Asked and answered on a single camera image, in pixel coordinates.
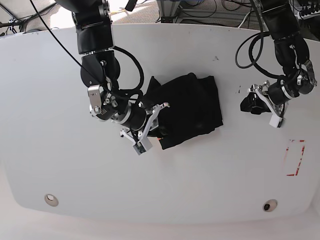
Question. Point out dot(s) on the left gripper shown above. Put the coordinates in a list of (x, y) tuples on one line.
[(276, 95)]

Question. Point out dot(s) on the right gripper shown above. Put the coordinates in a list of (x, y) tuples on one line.
[(136, 120)]

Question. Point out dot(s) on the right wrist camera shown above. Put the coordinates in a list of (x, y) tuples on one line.
[(142, 148)]

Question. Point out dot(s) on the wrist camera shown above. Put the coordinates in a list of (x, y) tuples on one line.
[(276, 121), (142, 148)]

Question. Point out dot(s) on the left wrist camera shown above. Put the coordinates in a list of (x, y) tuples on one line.
[(276, 121)]

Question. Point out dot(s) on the red tape rectangle marking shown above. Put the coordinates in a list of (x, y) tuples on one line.
[(293, 157)]

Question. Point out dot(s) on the black printed T-shirt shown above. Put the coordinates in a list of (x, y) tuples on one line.
[(194, 108)]

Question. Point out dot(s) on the table grommet hole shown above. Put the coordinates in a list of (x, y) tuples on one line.
[(51, 200), (270, 205)]

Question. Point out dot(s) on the right table grommet hole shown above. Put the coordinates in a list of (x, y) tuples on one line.
[(270, 205)]

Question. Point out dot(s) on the left table grommet hole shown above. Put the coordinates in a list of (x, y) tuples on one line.
[(51, 200)]

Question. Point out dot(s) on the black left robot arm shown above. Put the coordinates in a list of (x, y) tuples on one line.
[(291, 52)]

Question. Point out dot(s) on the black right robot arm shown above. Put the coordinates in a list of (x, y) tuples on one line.
[(95, 43)]

